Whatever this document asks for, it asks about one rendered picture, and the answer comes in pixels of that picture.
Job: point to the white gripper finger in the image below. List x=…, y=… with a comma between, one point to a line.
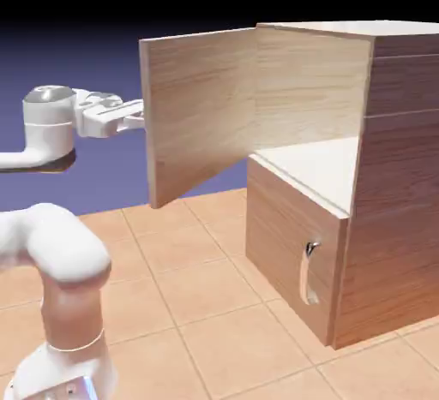
x=132, y=123

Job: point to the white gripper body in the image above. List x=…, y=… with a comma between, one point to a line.
x=101, y=124

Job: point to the plain light wood cabinet door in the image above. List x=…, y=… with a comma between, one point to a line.
x=199, y=108

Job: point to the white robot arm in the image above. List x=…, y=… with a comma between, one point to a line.
x=48, y=126

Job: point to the light wood cabinet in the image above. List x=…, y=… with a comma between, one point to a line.
x=398, y=201

